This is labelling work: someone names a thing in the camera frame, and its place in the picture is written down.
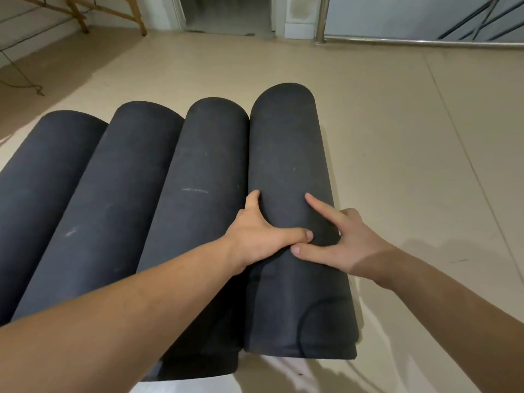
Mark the person's left hand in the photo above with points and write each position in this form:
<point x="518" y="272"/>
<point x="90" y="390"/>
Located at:
<point x="254" y="237"/>

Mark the wooden massage table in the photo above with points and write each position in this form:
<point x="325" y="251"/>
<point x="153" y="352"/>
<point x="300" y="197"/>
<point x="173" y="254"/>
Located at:
<point x="137" y="18"/>

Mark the grey yoga mat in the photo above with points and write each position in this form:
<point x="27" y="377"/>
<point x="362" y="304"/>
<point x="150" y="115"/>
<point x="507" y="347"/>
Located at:
<point x="286" y="151"/>
<point x="200" y="159"/>
<point x="114" y="192"/>
<point x="37" y="192"/>

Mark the person's right forearm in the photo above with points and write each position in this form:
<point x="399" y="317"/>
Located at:
<point x="458" y="319"/>

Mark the person's left forearm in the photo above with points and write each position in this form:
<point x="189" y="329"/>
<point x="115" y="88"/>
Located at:
<point x="114" y="323"/>

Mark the person's right hand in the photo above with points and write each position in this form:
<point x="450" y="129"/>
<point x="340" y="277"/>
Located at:
<point x="356" y="245"/>

